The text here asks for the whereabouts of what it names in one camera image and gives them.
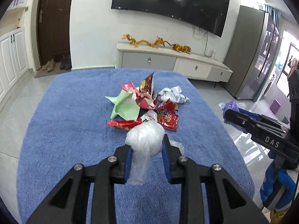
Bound purple plastic bag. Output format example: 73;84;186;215
219;100;240;124

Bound white plastic bag wad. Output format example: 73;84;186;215
125;121;165;186

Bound red snack bag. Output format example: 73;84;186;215
156;100;179;131

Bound red silver chip bag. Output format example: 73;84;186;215
106;110;158;130

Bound green paper sheet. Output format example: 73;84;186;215
105;90;140;120

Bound white printed bag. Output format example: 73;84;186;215
158;86;189;104

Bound pink snack wrapper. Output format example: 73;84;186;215
122;82;156;110

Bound dark brown snack bag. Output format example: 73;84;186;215
139;73;154;97

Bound blue gloved right hand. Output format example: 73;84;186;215
259;151;298;212

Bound purple stool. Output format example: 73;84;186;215
270;99;281;114

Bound washing machine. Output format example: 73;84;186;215
261;74;276;100

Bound grey refrigerator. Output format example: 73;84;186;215
224;6;279;102

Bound blue fluffy blanket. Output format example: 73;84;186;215
17;69;255;223

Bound white power strip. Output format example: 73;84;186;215
210;50;216;59

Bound brown door mat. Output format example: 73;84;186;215
34;67;71;78

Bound golden tiger figurine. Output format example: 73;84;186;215
172;43;191;54

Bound beige shoes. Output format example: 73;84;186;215
41;59;55;72

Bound dark shoes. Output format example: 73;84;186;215
59;55;72;71

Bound white cupboard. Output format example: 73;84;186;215
1;0;29;101

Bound golden dragon figurine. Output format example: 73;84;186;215
122;34;170;48

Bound white grey TV cabinet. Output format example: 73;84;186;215
116;43;233;83

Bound dark brown door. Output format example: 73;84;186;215
37;0;71;66

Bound black wall television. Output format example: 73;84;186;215
111;0;230;37

